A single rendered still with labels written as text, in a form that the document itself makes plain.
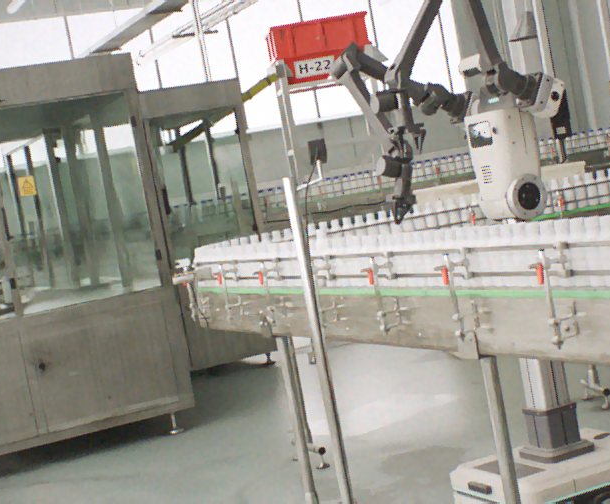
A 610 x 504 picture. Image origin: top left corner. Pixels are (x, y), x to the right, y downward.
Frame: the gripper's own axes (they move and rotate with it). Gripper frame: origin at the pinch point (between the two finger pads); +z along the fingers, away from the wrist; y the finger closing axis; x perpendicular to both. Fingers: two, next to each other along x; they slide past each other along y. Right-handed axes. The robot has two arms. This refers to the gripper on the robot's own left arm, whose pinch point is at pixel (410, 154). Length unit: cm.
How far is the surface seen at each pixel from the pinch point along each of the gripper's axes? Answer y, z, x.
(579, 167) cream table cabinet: 329, 21, 360
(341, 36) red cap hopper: 316, -128, 653
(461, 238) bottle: -16, 27, -48
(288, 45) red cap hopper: 270, -128, 668
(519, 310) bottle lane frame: -20, 46, -78
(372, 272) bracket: -26.0, 33.8, -10.5
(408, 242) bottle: -16.3, 26.6, -18.5
